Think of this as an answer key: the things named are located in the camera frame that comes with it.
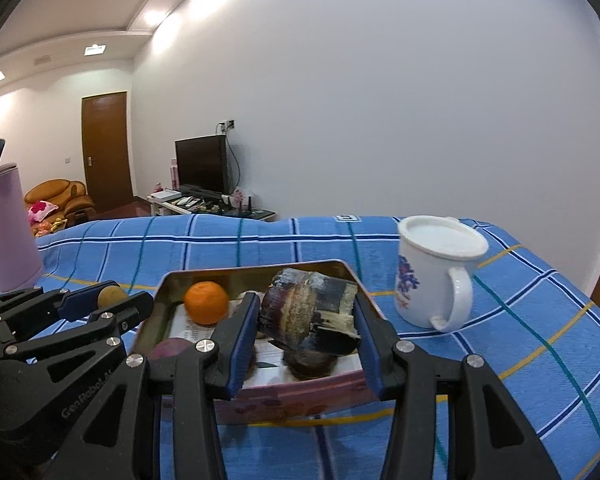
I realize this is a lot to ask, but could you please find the pink flowered pillow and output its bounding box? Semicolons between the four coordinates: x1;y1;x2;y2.
27;200;60;222

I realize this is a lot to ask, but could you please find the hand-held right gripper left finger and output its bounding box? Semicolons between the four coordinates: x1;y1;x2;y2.
55;292;262;480

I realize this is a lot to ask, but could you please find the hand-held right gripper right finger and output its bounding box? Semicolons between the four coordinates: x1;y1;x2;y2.
352;290;563;480

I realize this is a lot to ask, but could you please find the large dark striped taro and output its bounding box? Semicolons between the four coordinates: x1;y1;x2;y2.
257;267;360;356

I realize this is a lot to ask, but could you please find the purple sweet potato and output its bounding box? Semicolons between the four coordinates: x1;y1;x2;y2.
150;337;193;361

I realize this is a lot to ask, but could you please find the brown leather armchair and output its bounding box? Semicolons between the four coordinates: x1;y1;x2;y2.
24;178;97;228

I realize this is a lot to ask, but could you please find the black television cable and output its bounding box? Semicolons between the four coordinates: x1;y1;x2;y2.
226;132;243;193

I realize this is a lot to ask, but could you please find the black flat television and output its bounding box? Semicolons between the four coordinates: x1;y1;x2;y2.
175;135;229;195

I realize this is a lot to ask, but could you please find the brown wooden door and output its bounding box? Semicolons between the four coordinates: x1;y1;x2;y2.
81;91;133;213

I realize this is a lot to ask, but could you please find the orange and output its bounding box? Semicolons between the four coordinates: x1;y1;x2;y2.
183;281;230;326

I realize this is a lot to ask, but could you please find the shiny metal tray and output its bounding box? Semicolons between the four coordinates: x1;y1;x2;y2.
135;258;388;425

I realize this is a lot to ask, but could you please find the white mug with blue print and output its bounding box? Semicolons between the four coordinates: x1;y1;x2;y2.
396;215;490;332

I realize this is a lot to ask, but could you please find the small green round fruit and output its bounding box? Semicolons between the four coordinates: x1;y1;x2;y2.
97;282;129;308

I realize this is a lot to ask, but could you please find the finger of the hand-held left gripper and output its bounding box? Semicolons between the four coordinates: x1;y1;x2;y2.
0;286;103;341
2;291;155;386

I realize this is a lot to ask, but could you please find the lavender cylindrical bottle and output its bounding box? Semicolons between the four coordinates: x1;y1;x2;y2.
0;162;45;292

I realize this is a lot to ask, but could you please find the white television stand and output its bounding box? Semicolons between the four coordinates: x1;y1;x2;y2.
147;192;277;223

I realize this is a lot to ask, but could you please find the blue plaid blanket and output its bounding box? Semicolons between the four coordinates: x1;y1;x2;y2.
0;215;600;480

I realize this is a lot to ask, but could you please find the dark brown passion fruit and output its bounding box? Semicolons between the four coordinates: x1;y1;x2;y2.
284;349;338;381

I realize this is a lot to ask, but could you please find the round recessed ceiling light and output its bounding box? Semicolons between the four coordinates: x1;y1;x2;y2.
142;7;171;31

